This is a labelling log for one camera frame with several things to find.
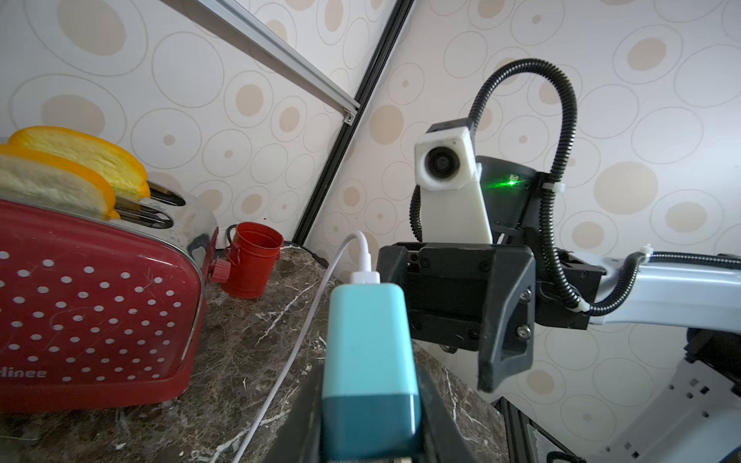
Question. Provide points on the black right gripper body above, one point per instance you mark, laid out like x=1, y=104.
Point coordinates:
x=482, y=297

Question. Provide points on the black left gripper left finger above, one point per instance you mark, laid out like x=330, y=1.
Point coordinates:
x=299, y=439

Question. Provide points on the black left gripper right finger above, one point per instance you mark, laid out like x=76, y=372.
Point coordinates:
x=440, y=441

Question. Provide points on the teal charger with white cable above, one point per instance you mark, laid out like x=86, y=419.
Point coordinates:
x=370, y=403

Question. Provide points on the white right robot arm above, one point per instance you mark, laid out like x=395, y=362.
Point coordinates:
x=697, y=417

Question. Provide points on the red plastic cup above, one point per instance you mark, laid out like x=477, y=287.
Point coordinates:
x=253, y=250

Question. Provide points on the red polka dot toaster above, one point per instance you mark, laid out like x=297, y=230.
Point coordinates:
x=103, y=313

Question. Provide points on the yellow toast slice back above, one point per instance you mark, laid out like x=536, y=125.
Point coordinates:
x=122, y=170

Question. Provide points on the yellow toast slice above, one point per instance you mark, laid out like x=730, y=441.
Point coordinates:
x=122, y=170
x=48, y=180

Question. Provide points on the yellow toast slice front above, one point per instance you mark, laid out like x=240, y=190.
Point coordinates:
x=48, y=180

